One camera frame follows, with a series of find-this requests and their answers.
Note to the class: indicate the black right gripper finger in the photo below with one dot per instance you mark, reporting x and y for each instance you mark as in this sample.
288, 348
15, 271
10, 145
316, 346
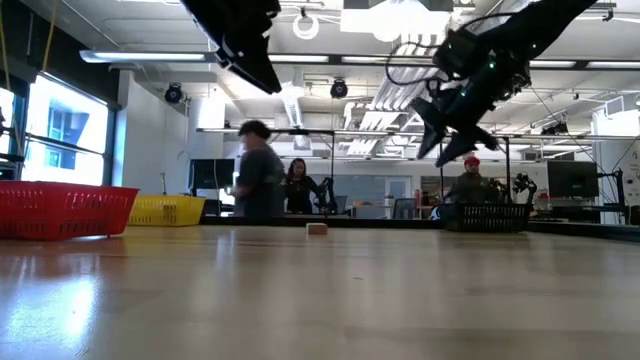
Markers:
431, 125
462, 142

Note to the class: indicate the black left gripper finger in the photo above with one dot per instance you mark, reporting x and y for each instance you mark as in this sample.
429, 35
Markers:
255, 70

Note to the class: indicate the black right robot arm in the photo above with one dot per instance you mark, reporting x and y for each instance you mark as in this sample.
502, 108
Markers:
540, 20

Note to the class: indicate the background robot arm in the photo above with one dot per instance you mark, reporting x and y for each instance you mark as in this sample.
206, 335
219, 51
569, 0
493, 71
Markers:
327, 195
525, 185

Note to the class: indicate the person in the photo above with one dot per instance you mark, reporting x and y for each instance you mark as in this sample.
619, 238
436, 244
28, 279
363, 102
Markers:
300, 190
470, 185
260, 175

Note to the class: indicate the black plastic basket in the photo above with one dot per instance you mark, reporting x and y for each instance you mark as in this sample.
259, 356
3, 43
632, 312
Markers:
485, 217

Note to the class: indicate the black ceiling spotlight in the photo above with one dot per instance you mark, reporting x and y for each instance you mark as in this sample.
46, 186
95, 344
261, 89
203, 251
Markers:
339, 88
173, 93

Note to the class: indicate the office chair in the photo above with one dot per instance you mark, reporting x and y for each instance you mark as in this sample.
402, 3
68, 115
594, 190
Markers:
404, 209

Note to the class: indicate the ceiling light bar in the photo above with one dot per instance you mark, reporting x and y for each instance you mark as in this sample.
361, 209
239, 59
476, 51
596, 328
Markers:
145, 56

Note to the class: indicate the black computer monitor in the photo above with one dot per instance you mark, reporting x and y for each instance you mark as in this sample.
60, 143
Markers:
572, 177
212, 174

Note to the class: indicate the short wooden block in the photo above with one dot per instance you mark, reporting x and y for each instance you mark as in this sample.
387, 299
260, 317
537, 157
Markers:
317, 229

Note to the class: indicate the yellow plastic basket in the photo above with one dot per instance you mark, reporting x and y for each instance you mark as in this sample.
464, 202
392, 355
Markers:
167, 210

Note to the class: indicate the bright window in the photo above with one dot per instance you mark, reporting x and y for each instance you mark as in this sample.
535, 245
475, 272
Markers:
65, 130

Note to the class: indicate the red plastic basket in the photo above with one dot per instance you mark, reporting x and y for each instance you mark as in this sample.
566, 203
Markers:
60, 210

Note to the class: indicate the black gantry frame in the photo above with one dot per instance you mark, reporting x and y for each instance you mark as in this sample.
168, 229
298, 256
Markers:
507, 170
298, 132

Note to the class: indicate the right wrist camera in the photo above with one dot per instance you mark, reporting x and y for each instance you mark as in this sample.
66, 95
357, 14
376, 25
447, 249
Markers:
457, 52

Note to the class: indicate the ceiling camera rig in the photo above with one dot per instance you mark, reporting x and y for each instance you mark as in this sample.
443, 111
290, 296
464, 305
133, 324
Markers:
555, 128

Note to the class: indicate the black table frame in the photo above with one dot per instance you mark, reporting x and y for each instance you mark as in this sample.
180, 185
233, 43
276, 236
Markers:
380, 223

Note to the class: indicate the wall poster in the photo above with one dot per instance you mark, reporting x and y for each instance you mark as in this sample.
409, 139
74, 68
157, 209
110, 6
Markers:
632, 175

